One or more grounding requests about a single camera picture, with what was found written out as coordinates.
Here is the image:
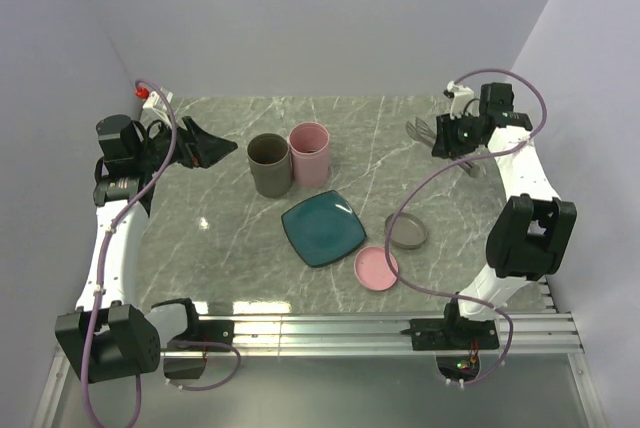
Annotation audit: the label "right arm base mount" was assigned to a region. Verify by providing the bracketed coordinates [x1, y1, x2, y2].
[400, 315, 500, 383]

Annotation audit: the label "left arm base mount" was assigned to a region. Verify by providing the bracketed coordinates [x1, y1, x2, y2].
[162, 320, 235, 381]

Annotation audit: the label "grey cylindrical container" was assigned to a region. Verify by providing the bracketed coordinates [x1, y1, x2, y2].
[247, 133, 293, 198]

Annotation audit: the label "metal serving tongs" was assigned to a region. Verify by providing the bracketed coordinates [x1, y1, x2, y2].
[405, 117, 481, 178]

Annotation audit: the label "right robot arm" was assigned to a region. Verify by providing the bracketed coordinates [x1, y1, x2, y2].
[432, 82, 577, 348]

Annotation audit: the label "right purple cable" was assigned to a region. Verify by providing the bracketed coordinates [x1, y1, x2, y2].
[384, 67, 549, 389]

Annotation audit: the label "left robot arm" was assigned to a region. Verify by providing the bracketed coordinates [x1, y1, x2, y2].
[55, 115, 238, 384]

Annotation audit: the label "pink cylindrical container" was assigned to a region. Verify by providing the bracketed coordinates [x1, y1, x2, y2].
[288, 122, 330, 188]

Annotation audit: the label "aluminium rail frame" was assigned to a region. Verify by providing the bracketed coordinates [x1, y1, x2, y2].
[32, 97, 609, 428]

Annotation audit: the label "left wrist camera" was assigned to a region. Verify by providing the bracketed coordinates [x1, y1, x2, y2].
[134, 85, 173, 113]

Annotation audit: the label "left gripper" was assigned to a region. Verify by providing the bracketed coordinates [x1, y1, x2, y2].
[135, 115, 237, 173]

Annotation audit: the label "teal square plate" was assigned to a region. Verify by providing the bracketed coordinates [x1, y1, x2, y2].
[281, 190, 367, 268]

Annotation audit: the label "grey round lid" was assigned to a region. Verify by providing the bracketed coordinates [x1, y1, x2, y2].
[385, 212, 428, 250]

